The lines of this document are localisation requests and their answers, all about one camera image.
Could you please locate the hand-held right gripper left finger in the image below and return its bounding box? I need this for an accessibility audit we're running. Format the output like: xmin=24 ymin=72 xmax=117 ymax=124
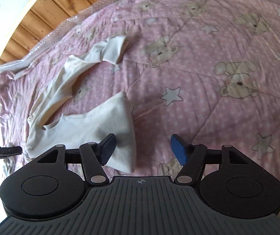
xmin=36 ymin=133 xmax=117 ymax=184

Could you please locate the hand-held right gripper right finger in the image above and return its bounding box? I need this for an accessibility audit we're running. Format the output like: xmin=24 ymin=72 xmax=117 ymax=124
xmin=171 ymin=134 xmax=250 ymax=184

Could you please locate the pink bear print blanket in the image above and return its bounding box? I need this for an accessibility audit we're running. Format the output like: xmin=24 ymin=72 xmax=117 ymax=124
xmin=0 ymin=0 xmax=280 ymax=226

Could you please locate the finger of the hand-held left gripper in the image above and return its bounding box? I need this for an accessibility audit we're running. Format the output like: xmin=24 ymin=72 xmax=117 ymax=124
xmin=5 ymin=146 xmax=23 ymax=156

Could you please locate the pale long-sleeved shirt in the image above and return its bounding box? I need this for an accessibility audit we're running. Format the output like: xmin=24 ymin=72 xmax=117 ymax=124
xmin=25 ymin=35 xmax=137 ymax=173

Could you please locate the wooden plank panel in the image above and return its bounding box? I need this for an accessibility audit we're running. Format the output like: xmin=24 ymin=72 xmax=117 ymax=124
xmin=0 ymin=0 xmax=155 ymax=66

